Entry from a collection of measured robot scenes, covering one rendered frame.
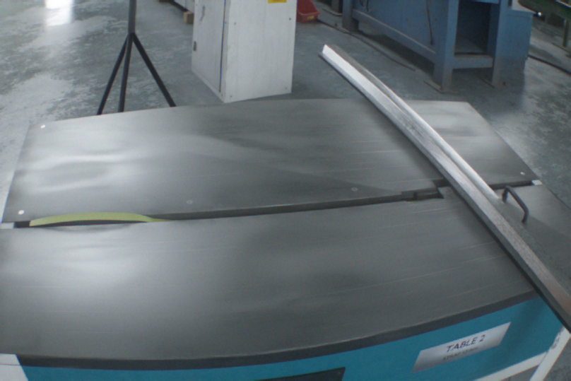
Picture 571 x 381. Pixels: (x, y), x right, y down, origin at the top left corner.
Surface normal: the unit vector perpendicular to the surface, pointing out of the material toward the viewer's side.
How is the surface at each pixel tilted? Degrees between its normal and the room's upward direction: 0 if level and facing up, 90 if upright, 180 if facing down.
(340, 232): 0
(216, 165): 0
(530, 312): 90
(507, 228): 75
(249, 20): 90
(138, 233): 0
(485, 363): 90
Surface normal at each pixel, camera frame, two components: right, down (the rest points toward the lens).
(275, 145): 0.05, -0.85
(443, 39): -0.90, 0.19
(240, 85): 0.44, 0.50
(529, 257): -0.90, -0.11
